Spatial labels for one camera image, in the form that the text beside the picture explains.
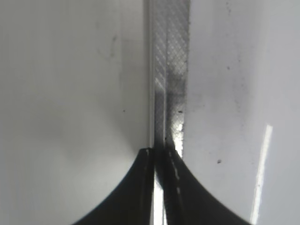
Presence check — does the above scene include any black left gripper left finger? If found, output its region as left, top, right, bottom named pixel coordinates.
left=75, top=148, right=155, bottom=225

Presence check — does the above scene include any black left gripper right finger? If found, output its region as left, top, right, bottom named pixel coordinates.
left=154, top=147, right=254, bottom=225

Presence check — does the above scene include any white board with grey frame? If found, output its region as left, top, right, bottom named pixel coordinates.
left=148, top=0, right=300, bottom=225

